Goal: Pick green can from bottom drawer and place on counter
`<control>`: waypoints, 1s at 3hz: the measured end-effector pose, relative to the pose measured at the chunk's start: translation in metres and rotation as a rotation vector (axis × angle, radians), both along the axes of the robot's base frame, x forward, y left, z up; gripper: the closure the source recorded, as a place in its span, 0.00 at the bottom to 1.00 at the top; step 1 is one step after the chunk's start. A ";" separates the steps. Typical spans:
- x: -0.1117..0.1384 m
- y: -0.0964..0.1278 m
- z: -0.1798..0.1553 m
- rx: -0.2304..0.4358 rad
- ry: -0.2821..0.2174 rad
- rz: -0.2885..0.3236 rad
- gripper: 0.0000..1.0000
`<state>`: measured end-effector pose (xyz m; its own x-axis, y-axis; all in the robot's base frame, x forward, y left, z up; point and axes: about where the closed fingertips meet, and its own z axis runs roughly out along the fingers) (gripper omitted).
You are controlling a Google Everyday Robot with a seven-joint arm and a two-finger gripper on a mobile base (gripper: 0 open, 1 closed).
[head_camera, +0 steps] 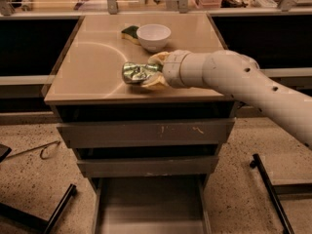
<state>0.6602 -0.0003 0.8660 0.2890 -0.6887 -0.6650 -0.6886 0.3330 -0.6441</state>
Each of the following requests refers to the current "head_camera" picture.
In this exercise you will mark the white bowl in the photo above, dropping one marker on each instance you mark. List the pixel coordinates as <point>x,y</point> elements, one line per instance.
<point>153,37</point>

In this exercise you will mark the grey top drawer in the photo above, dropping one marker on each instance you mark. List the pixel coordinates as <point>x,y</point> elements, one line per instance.
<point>145,133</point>

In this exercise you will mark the black frame leg right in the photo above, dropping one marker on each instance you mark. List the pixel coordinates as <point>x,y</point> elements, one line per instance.
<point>275,191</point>

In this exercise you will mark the crushed green can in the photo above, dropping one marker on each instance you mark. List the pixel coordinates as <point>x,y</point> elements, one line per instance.
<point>137,73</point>

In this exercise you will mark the open grey bottom drawer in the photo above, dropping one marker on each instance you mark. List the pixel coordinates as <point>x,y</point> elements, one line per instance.
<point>151,205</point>

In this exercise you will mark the grey middle drawer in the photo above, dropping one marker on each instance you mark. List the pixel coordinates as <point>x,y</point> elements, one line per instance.
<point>164,166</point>

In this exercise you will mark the metal hook rod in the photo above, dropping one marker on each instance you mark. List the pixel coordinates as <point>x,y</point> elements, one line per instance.
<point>41,147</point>

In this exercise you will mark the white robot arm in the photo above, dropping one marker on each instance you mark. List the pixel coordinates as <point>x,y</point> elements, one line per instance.
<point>239,77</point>

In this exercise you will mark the beige top drawer cabinet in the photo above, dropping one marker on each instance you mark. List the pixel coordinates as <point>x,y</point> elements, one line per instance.
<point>89,86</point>

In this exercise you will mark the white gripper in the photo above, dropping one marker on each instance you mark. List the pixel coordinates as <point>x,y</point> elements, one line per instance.
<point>171,70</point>

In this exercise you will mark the green yellow sponge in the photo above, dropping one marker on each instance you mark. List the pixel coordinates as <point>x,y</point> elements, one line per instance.
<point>130,33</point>

